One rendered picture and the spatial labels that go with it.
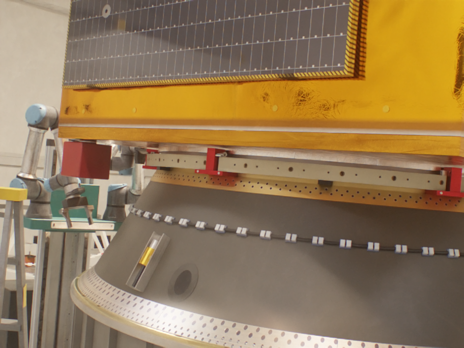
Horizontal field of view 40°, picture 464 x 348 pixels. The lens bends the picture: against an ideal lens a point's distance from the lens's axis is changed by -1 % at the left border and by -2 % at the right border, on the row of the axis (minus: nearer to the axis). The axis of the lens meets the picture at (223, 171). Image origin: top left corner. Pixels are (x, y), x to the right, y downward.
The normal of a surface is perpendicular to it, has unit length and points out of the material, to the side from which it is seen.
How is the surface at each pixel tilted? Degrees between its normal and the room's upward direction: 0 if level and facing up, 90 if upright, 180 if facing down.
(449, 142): 90
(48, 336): 90
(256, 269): 62
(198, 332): 43
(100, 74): 90
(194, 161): 90
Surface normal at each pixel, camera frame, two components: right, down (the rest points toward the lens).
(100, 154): 0.73, 0.06
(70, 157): -0.68, -0.07
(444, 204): 0.18, -0.47
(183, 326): -0.33, -0.77
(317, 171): -0.29, -0.04
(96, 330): -0.86, -0.08
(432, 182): 0.10, 0.00
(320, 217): -0.20, -0.49
